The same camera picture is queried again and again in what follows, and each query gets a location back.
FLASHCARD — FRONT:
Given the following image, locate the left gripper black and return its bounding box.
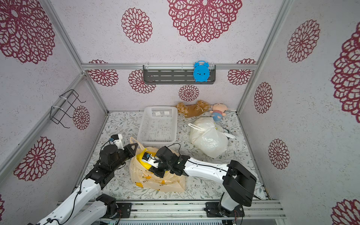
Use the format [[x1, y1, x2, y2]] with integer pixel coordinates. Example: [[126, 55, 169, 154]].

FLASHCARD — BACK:
[[112, 143, 138, 172]]

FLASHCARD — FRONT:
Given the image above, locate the orange-yellow banana bunch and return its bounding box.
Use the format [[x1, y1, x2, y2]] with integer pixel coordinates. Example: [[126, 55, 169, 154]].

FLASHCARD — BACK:
[[136, 150, 157, 170]]

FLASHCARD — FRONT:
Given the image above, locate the beige plastic bag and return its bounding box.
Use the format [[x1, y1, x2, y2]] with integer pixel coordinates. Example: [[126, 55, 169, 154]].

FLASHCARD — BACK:
[[129, 137, 187, 193]]

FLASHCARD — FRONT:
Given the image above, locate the white plastic bag lemon print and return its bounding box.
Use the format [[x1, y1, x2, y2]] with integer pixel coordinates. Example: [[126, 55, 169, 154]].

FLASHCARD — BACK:
[[188, 117, 235, 158]]

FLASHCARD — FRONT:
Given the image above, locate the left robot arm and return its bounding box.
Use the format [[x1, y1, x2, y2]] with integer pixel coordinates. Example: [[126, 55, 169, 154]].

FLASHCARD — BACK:
[[38, 143, 138, 225]]

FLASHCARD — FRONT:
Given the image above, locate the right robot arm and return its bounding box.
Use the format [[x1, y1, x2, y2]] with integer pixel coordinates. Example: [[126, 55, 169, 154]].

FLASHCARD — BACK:
[[140, 146, 257, 217]]

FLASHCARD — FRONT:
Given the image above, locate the white perforated plastic basket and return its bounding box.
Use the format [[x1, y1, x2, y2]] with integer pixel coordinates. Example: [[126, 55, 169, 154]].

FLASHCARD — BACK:
[[137, 106, 178, 146]]

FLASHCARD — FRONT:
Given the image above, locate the brown teddy bear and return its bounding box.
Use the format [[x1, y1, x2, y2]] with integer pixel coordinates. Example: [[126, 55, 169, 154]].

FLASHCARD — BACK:
[[176, 100, 211, 118]]

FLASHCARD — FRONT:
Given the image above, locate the pink doll blue outfit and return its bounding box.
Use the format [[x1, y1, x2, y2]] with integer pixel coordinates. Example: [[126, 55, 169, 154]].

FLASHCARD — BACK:
[[210, 103, 228, 123]]

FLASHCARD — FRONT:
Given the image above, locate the blue alarm clock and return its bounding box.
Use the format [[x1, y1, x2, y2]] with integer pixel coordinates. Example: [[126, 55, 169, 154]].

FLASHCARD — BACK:
[[193, 61, 210, 82]]

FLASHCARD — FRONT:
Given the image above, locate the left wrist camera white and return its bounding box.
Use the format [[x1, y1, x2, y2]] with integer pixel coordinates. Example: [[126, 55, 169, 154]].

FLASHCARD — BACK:
[[110, 134, 124, 150]]

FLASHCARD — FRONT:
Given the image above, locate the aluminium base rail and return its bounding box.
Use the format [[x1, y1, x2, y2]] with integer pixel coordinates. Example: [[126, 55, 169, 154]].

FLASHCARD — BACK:
[[50, 199, 287, 221]]

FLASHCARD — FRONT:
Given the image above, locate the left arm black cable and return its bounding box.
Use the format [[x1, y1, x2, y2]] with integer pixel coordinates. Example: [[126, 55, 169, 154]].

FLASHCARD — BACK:
[[42, 177, 85, 225]]

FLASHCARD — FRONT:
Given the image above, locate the grey wall shelf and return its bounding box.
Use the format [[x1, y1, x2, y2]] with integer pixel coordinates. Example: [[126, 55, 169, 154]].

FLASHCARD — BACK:
[[142, 65, 216, 85]]

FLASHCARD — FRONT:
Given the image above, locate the black wire wall rack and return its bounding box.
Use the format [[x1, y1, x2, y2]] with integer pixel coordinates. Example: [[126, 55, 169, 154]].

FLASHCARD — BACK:
[[49, 89, 86, 129]]

